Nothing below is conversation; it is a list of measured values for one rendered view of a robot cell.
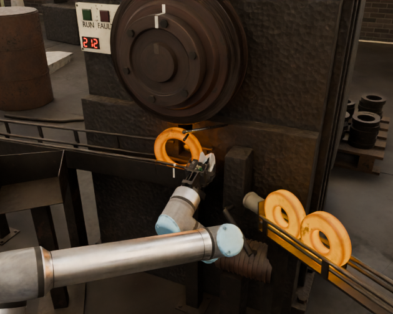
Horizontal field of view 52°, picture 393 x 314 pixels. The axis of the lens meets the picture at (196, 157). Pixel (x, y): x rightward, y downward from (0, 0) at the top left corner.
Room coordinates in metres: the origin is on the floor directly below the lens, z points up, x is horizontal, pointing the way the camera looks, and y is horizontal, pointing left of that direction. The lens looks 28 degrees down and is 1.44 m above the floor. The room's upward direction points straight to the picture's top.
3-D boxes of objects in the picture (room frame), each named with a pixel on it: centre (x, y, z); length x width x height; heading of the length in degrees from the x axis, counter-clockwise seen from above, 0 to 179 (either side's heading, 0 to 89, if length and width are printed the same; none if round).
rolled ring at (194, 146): (1.33, 0.07, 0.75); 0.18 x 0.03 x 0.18; 67
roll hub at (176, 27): (1.24, 0.11, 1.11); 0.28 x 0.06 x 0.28; 66
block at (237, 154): (1.25, -0.15, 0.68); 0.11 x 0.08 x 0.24; 156
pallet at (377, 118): (3.04, -0.91, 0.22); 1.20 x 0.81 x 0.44; 64
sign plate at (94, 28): (1.57, 0.34, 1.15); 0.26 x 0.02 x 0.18; 66
